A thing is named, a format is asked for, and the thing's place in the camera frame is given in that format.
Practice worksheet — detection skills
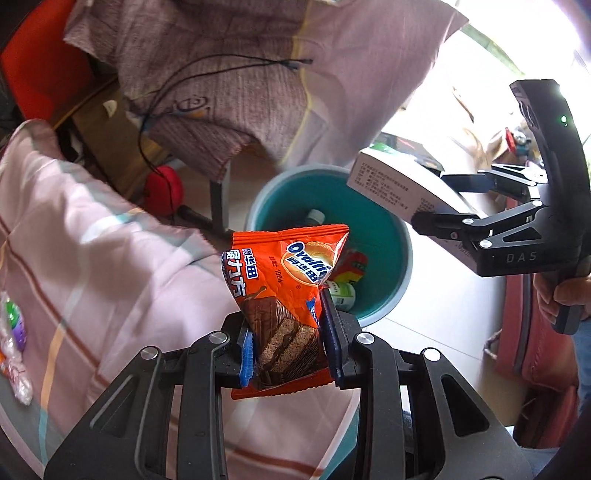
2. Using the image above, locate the orange snack packet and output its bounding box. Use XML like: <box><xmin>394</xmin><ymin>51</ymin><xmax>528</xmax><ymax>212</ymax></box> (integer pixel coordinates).
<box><xmin>219</xmin><ymin>224</ymin><xmax>350</xmax><ymax>401</ymax></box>

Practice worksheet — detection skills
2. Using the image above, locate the crumpled clear plastic wrap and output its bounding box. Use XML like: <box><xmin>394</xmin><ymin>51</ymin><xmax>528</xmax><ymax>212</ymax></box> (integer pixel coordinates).
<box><xmin>0</xmin><ymin>342</ymin><xmax>34</xmax><ymax>406</ymax></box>

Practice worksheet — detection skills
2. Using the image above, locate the teal plastic bin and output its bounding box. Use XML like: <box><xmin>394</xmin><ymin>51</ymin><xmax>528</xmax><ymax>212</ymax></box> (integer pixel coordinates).
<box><xmin>248</xmin><ymin>165</ymin><xmax>413</xmax><ymax>328</ymax></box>

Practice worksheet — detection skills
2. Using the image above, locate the white pill bottle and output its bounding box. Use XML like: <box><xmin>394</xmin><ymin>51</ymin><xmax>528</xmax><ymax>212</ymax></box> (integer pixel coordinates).
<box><xmin>330</xmin><ymin>281</ymin><xmax>357</xmax><ymax>311</ymax></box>

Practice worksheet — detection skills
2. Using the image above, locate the person's right hand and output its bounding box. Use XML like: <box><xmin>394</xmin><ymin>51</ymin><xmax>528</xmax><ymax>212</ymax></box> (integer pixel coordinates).
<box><xmin>534</xmin><ymin>272</ymin><xmax>591</xmax><ymax>329</ymax></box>

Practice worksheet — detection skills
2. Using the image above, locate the red plastic bag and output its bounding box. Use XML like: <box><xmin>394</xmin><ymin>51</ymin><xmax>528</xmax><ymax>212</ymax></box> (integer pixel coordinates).
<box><xmin>335</xmin><ymin>249</ymin><xmax>370</xmax><ymax>284</ymax></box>

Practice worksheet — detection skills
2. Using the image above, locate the black cable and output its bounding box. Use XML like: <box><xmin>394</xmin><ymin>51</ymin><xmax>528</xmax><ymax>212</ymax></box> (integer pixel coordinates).
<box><xmin>139</xmin><ymin>58</ymin><xmax>315</xmax><ymax>217</ymax></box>

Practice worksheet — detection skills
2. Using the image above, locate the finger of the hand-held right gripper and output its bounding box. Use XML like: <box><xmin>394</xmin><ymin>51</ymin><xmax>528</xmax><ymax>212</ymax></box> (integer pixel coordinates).
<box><xmin>411</xmin><ymin>199</ymin><xmax>550</xmax><ymax>252</ymax></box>
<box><xmin>441</xmin><ymin>164</ymin><xmax>550</xmax><ymax>199</ymax></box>

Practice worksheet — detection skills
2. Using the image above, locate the grey brown cloth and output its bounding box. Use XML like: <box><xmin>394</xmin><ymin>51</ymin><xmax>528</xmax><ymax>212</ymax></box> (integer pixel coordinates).
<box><xmin>65</xmin><ymin>0</ymin><xmax>324</xmax><ymax>185</ymax></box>

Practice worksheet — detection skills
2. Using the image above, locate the brown cardboard box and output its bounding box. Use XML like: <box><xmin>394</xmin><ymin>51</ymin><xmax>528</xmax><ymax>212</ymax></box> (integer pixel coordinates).
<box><xmin>51</xmin><ymin>78</ymin><xmax>139</xmax><ymax>199</ymax></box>

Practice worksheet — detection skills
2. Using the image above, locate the white green cardboard box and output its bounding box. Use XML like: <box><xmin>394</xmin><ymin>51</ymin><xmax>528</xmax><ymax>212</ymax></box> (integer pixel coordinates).
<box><xmin>346</xmin><ymin>144</ymin><xmax>485</xmax><ymax>273</ymax></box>

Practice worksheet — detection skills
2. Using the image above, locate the red cushion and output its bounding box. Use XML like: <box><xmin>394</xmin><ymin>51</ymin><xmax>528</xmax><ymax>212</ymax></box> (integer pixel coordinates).
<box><xmin>494</xmin><ymin>277</ymin><xmax>580</xmax><ymax>398</ymax></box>

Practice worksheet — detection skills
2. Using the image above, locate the pink plaid cloth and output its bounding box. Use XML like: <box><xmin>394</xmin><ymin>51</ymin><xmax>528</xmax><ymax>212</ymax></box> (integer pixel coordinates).
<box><xmin>0</xmin><ymin>119</ymin><xmax>361</xmax><ymax>480</ymax></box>

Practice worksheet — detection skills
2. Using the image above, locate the pale pink hanging cloth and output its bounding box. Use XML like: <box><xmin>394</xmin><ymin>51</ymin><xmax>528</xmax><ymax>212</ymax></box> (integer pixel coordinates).
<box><xmin>295</xmin><ymin>0</ymin><xmax>469</xmax><ymax>167</ymax></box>

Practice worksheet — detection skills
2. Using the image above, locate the red round object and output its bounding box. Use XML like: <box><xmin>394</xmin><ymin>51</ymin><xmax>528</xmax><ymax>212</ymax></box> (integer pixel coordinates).
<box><xmin>143</xmin><ymin>165</ymin><xmax>183</xmax><ymax>217</ymax></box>

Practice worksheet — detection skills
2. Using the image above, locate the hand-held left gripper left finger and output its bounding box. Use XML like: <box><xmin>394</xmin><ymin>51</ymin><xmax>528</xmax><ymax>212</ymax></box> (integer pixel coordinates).
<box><xmin>44</xmin><ymin>311</ymin><xmax>257</xmax><ymax>480</ymax></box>

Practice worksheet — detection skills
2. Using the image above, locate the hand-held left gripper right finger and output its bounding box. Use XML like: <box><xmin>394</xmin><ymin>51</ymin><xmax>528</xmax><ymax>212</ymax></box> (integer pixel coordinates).
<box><xmin>318</xmin><ymin>286</ymin><xmax>536</xmax><ymax>480</ymax></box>

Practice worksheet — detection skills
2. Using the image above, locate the grey metal chair leg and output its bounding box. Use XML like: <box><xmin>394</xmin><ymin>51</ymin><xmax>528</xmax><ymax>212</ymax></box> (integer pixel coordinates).
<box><xmin>178</xmin><ymin>180</ymin><xmax>232</xmax><ymax>236</ymax></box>

